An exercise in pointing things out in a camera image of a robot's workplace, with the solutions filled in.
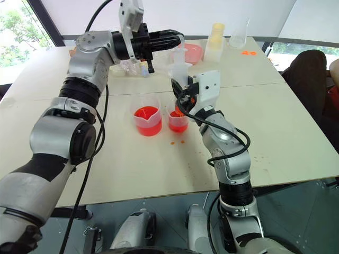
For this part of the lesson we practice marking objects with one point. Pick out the pink plastic bowl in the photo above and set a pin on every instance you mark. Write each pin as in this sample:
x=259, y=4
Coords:
x=196, y=54

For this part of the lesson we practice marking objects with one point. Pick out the clear plastic squeeze bottle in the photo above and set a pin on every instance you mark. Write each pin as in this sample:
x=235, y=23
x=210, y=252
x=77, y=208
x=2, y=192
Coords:
x=180, y=72

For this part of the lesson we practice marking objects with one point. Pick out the small bottle with blue label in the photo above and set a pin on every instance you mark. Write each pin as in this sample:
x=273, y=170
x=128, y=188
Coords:
x=144, y=71

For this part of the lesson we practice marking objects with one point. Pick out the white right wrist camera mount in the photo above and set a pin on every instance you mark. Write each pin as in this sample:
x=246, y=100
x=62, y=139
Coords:
x=209, y=84

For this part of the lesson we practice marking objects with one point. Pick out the large beaker with red liquid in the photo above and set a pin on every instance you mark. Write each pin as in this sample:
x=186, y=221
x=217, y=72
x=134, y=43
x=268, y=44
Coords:
x=148, y=124

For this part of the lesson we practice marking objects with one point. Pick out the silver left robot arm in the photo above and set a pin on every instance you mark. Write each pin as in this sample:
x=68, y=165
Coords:
x=87, y=61

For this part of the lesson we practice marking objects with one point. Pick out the pale yellow stacked plastic jars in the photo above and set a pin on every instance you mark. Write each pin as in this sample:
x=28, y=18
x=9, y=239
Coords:
x=215, y=43

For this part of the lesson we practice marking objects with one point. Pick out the clear plastic lid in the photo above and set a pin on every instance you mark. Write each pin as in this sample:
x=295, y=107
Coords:
x=7, y=102

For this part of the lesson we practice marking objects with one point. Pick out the metal table leg bracket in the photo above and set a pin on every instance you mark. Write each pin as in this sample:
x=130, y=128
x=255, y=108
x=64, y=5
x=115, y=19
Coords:
x=91, y=238

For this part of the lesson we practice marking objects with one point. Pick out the clear conical flask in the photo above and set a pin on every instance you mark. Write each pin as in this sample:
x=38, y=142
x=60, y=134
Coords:
x=238, y=39

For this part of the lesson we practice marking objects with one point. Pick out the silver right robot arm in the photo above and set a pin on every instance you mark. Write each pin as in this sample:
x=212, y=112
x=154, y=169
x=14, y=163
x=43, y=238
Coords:
x=227, y=137

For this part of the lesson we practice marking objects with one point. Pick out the small cup with red liquid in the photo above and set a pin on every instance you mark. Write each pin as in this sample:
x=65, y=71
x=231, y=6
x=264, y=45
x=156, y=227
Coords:
x=177, y=125

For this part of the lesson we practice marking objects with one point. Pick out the red liquid spill drops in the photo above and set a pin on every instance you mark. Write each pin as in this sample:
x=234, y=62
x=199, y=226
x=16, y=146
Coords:
x=173, y=143

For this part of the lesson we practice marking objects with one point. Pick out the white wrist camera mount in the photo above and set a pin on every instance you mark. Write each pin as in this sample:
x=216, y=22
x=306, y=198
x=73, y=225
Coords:
x=129, y=18
x=209, y=84

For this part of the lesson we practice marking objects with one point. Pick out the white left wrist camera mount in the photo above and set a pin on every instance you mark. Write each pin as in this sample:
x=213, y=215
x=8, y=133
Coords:
x=129, y=18

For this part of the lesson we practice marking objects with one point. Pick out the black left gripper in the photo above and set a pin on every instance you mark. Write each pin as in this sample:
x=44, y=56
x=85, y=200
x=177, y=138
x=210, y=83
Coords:
x=143, y=43

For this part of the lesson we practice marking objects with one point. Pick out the clear crumpled plastic bag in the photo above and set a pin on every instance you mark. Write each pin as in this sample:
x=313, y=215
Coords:
x=128, y=68

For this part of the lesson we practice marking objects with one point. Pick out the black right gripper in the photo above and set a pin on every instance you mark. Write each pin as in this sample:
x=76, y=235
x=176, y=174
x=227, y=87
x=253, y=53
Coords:
x=187, y=94

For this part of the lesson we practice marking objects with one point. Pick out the small orange piece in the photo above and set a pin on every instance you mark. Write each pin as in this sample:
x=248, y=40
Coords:
x=253, y=53
x=245, y=52

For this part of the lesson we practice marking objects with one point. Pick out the silver robot leg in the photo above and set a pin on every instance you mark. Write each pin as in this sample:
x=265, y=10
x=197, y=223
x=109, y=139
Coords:
x=135, y=230
x=197, y=227

